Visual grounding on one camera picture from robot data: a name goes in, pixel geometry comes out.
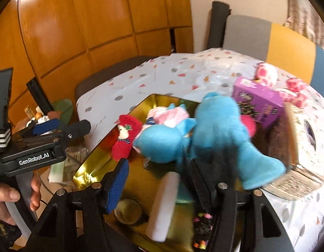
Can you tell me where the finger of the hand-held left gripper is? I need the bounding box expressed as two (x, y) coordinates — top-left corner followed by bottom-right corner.
(20, 118), (60, 137)
(60, 120), (91, 143)

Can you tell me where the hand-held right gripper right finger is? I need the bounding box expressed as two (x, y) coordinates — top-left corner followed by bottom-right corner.
(189, 159), (295, 252)

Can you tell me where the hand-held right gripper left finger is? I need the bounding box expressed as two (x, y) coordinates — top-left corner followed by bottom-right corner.
(27, 158), (129, 252)

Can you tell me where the gold metal tin tray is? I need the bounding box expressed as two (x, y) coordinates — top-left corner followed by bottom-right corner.
(73, 93), (246, 252)

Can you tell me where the red christmas sock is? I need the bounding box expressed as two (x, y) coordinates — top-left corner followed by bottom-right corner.
(111, 115), (143, 162)

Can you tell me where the white sponge block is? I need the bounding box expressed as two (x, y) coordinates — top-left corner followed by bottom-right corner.
(146, 171), (181, 242)

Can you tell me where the large blue plush toy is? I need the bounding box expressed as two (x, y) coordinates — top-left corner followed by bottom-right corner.
(175, 92), (287, 191)

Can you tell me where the small white blue doll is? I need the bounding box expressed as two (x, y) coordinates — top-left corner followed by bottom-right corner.
(145, 106), (165, 126)

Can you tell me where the person's left forearm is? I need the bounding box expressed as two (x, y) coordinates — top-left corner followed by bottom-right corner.
(0, 220), (23, 252)

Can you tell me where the person's left hand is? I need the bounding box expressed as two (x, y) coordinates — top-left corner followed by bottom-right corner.
(0, 174), (42, 226)

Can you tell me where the green cloth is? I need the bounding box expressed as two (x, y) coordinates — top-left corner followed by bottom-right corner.
(52, 99), (73, 125)

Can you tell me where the black pole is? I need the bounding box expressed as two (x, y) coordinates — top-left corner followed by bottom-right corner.
(26, 79), (55, 113)

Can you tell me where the purple cardboard box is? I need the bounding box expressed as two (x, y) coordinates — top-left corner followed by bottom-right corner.
(231, 77), (284, 129)

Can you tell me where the ornate gold tissue box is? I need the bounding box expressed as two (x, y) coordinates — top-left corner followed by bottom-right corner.
(262, 102), (324, 201)

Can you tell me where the patterned light blue tablecloth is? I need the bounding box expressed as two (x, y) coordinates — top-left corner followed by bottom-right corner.
(76, 48), (324, 252)

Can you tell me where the wooden wardrobe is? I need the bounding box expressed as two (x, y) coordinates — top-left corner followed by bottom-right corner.
(0, 0), (194, 126)

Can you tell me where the pink spotted plush toy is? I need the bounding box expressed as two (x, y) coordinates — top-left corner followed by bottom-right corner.
(254, 62), (311, 108)

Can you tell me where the black rolled mat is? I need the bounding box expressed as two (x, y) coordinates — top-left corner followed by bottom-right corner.
(206, 1), (231, 50)

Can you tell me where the grey yellow blue chair back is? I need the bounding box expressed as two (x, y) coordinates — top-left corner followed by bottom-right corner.
(222, 14), (324, 95)

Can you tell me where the pink patterned curtain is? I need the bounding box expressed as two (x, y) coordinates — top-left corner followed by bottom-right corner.
(284, 0), (324, 48)

